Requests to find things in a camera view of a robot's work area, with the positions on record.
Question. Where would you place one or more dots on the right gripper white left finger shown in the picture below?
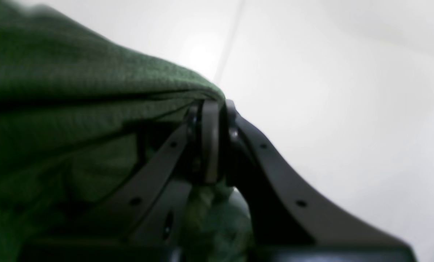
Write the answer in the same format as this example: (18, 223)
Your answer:
(141, 220)

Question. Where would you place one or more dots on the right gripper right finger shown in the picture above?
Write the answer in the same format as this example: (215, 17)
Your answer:
(291, 220)

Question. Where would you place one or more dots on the dark green t-shirt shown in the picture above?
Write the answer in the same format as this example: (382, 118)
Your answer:
(78, 115)

